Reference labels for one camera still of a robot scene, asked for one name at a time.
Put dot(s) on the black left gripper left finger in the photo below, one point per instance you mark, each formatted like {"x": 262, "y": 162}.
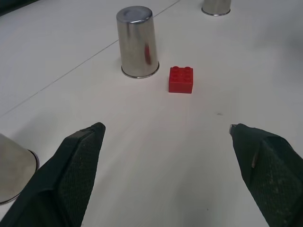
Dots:
{"x": 64, "y": 179}

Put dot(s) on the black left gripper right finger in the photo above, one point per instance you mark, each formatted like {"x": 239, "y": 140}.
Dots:
{"x": 272, "y": 175}

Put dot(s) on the steel cup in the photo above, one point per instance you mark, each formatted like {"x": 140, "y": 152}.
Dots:
{"x": 137, "y": 45}
{"x": 14, "y": 170}
{"x": 216, "y": 6}

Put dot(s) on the red toy building brick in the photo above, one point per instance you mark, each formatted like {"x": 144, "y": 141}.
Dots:
{"x": 180, "y": 80}

